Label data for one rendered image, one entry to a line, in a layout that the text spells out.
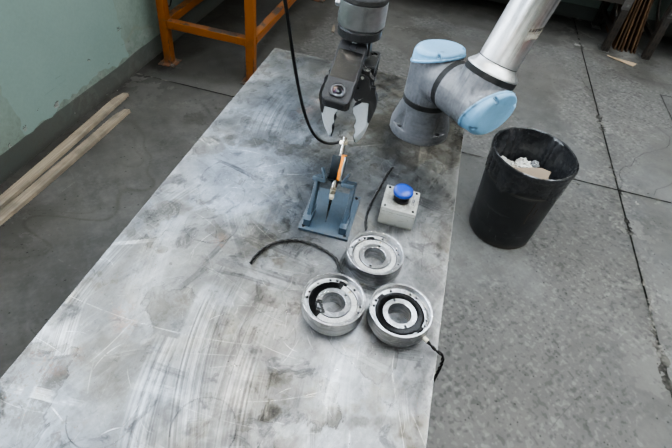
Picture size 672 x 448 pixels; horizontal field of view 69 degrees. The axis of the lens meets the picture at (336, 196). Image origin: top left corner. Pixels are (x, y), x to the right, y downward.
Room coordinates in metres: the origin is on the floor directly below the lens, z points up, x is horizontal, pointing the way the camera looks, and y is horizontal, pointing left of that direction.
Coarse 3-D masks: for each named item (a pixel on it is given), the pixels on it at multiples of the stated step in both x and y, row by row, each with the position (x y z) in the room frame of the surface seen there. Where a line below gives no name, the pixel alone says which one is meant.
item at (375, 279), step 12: (360, 240) 0.62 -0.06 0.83; (384, 240) 0.62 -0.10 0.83; (396, 240) 0.62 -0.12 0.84; (348, 252) 0.57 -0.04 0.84; (360, 252) 0.59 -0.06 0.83; (372, 252) 0.60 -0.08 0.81; (384, 252) 0.59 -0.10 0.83; (396, 252) 0.60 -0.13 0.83; (348, 264) 0.56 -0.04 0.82; (372, 264) 0.56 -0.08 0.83; (384, 264) 0.57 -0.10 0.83; (396, 264) 0.57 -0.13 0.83; (360, 276) 0.54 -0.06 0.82; (372, 276) 0.53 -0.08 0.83; (384, 276) 0.53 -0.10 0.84; (396, 276) 0.55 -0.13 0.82
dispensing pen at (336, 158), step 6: (342, 138) 0.75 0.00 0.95; (342, 144) 0.74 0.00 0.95; (342, 150) 0.74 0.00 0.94; (336, 156) 0.72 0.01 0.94; (336, 162) 0.71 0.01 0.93; (330, 168) 0.70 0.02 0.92; (336, 168) 0.70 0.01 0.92; (330, 174) 0.70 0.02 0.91; (336, 174) 0.70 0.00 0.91; (336, 180) 0.70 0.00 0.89; (336, 186) 0.70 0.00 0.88; (330, 192) 0.69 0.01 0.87; (330, 198) 0.68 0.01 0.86; (330, 204) 0.68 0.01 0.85
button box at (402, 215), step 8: (392, 192) 0.74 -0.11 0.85; (416, 192) 0.76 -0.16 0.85; (384, 200) 0.72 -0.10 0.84; (392, 200) 0.72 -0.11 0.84; (400, 200) 0.72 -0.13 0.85; (408, 200) 0.72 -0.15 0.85; (416, 200) 0.73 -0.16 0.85; (384, 208) 0.70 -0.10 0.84; (392, 208) 0.70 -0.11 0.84; (400, 208) 0.70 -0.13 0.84; (408, 208) 0.70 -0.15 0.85; (416, 208) 0.71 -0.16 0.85; (384, 216) 0.70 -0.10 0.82; (392, 216) 0.69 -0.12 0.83; (400, 216) 0.69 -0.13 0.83; (408, 216) 0.69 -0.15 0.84; (392, 224) 0.69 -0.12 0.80; (400, 224) 0.69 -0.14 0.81; (408, 224) 0.69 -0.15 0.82
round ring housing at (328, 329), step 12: (324, 276) 0.51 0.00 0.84; (336, 276) 0.52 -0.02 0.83; (348, 276) 0.52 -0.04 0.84; (312, 288) 0.49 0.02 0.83; (336, 288) 0.50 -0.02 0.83; (348, 288) 0.50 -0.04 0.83; (360, 288) 0.50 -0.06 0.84; (324, 300) 0.48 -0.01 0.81; (336, 300) 0.49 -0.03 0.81; (348, 300) 0.48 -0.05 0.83; (360, 300) 0.48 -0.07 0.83; (336, 312) 0.45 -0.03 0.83; (360, 312) 0.45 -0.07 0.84; (312, 324) 0.43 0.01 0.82; (324, 324) 0.42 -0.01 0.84; (336, 324) 0.42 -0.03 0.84; (348, 324) 0.43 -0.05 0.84
